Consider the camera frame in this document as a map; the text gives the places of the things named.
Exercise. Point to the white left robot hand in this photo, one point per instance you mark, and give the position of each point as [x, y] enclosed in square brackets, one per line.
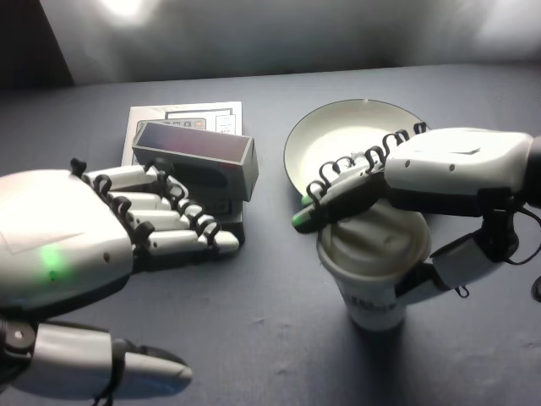
[63, 237]

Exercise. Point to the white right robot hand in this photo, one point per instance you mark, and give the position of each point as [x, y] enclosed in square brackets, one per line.
[456, 165]

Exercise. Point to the white lidded paper cup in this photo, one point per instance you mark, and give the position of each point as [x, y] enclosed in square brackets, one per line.
[372, 292]

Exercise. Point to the grey rectangular cardboard box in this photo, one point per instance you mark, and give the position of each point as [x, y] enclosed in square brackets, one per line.
[190, 144]

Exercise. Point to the white plate with dark rim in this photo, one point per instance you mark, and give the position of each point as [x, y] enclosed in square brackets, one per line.
[329, 131]

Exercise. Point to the white calculator box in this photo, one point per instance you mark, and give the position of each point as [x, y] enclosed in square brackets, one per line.
[148, 113]

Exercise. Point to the dark background panel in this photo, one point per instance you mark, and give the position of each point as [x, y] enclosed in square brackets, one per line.
[25, 42]

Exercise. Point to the white backdrop sheet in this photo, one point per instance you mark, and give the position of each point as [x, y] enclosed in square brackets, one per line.
[270, 34]

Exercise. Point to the grey table cloth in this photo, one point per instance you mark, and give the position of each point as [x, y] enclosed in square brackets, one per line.
[270, 363]

